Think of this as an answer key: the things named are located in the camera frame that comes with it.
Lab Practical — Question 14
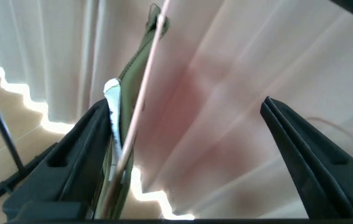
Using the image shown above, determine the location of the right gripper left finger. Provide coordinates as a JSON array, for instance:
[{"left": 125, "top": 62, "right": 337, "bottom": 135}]
[{"left": 2, "top": 98, "right": 112, "bottom": 220}]

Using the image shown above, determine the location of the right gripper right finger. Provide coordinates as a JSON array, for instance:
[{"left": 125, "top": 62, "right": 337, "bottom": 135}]
[{"left": 259, "top": 96, "right": 353, "bottom": 219}]

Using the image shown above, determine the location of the green long-sleeved shirt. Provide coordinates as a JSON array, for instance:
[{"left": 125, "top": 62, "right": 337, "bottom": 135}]
[{"left": 93, "top": 2, "right": 171, "bottom": 220}]

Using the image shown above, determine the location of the beige curtain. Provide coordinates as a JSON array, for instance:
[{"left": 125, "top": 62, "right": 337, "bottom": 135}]
[{"left": 0, "top": 0, "right": 353, "bottom": 220}]

